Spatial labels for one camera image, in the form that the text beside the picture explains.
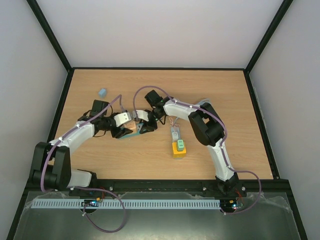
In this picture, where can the green charger plug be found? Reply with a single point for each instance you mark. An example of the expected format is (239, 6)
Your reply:
(180, 145)

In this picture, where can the white plug on strip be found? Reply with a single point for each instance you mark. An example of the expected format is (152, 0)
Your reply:
(175, 135)

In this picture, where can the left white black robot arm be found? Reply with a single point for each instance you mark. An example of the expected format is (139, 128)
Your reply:
(51, 163)

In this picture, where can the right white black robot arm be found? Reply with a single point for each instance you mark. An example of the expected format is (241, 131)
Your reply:
(207, 127)

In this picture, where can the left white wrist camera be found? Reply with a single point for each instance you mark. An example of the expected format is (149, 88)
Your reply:
(122, 118)

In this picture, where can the light blue slotted cable duct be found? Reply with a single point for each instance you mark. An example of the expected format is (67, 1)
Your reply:
(128, 204)

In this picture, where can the light blue power strip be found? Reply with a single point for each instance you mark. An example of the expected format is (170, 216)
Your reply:
(175, 128)

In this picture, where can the teal power strip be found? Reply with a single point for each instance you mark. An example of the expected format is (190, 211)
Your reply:
(130, 135)

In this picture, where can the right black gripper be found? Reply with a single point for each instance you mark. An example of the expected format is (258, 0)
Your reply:
(151, 123)

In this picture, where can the light blue charger plug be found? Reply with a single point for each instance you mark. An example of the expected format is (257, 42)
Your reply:
(102, 93)

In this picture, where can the orange dragon cube adapter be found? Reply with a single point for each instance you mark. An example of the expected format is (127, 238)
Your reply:
(131, 125)

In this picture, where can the black aluminium frame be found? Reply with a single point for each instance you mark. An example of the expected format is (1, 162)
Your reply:
(277, 184)

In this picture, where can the yellow cube adapter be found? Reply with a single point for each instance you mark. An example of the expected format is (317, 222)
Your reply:
(178, 154)

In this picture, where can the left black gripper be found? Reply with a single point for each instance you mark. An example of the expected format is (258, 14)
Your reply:
(124, 131)

